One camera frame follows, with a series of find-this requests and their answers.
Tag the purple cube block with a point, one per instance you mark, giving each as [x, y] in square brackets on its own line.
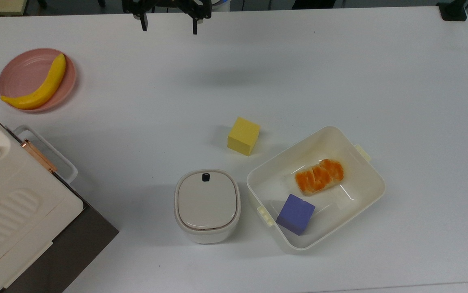
[294, 213]

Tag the black table clamp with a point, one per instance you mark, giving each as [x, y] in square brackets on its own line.
[452, 11]

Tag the cream plastic lunch box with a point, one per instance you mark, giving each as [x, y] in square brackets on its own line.
[351, 203]

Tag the pink round plate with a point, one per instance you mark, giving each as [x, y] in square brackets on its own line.
[24, 75]

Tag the orange glazed bread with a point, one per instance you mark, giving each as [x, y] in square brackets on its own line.
[319, 176]

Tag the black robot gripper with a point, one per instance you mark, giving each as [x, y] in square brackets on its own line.
[168, 3]

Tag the white lidded square container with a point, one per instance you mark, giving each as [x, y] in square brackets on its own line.
[207, 205]

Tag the yellow cube block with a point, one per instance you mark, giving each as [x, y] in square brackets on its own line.
[242, 136]

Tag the yellow banana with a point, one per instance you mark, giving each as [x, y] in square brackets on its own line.
[46, 87]

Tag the dark object behind table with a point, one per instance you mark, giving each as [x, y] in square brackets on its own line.
[313, 3]

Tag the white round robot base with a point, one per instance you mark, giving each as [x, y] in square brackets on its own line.
[220, 4]

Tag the white topped brown cabinet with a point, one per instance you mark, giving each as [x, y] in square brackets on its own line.
[10, 211]

